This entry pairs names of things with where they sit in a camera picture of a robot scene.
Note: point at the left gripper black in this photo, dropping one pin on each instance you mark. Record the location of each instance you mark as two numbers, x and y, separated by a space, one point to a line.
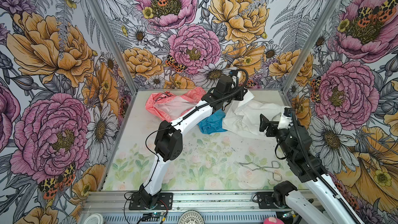
241 91

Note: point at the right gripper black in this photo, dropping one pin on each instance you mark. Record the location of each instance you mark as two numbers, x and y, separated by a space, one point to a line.
272 129

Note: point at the white cloth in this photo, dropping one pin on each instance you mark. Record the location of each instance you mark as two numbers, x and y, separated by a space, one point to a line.
243 117

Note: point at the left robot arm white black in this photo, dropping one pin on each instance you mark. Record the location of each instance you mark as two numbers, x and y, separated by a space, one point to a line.
169 136

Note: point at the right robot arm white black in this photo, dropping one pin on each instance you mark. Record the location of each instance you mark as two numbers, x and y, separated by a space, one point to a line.
315 177

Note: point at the teal blue cloth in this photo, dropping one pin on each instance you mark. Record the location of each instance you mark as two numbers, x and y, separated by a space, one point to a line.
213 123

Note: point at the pink patterned cloth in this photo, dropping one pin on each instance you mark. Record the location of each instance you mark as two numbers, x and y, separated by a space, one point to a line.
168 106

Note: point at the pink round object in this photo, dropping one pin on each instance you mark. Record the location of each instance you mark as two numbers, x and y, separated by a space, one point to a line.
273 220

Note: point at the white round fan grille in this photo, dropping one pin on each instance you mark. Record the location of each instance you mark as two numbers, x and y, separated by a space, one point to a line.
191 217

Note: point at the green circuit board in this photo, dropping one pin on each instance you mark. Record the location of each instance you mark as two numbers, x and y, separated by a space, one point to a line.
154 217

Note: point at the white round lid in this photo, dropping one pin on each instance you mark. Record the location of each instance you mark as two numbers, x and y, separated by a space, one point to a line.
94 219

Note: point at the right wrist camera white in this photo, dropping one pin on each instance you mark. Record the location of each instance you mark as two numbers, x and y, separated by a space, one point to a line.
286 121

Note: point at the metal wire tongs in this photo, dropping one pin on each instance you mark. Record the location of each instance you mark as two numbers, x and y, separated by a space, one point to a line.
273 169

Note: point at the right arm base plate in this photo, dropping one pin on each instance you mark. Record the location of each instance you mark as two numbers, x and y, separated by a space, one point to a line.
268 200

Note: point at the aluminium front rail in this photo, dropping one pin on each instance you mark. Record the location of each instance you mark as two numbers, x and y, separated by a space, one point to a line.
114 202

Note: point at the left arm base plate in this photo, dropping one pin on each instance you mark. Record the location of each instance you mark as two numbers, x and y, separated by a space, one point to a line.
140 201

